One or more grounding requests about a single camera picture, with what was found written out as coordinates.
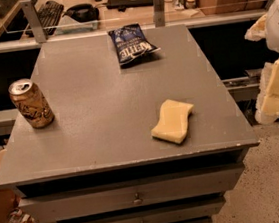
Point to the blue chip bag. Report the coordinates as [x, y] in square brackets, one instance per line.
[130, 43]

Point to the yellow sponge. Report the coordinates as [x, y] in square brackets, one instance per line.
[173, 121]

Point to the grey drawer cabinet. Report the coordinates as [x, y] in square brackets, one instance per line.
[104, 116]

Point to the gold soda can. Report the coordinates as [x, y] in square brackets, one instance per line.
[31, 103]

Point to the middle grey drawer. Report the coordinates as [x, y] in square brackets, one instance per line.
[168, 213]

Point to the black closed laptop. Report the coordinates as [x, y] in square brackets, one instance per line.
[113, 4]

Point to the black headphones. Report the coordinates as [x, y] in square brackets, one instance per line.
[83, 13]

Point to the black keyboard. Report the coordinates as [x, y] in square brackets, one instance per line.
[49, 14]

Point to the top grey drawer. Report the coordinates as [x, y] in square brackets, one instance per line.
[132, 194]

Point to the yellow foam block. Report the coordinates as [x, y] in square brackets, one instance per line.
[267, 104]

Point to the right metal bracket post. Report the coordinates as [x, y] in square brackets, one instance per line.
[159, 15]

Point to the metal bracket post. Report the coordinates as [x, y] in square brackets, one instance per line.
[159, 15]
[35, 24]

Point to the left metal bracket post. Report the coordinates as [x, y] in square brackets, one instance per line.
[35, 24]

